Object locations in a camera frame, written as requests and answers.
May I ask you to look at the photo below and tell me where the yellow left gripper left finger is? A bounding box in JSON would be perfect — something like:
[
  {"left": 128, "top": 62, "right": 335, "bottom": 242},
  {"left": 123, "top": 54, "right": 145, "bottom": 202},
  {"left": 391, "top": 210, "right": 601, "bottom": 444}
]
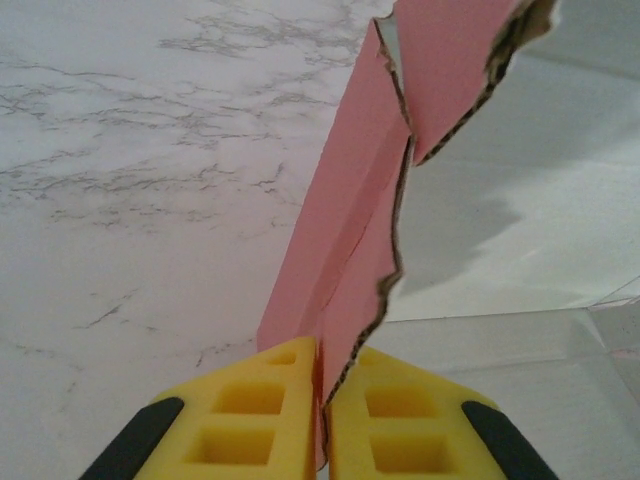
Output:
[{"left": 82, "top": 335, "right": 321, "bottom": 480}]

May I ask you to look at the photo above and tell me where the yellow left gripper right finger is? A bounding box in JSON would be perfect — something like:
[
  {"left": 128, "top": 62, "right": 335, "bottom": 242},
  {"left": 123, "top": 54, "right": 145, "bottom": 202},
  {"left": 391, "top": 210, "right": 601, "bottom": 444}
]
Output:
[{"left": 324, "top": 344, "right": 556, "bottom": 480}]

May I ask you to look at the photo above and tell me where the pink and white paper box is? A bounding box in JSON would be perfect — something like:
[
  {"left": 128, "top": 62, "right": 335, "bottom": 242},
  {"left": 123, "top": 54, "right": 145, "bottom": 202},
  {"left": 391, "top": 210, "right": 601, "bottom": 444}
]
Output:
[{"left": 255, "top": 0, "right": 640, "bottom": 480}]

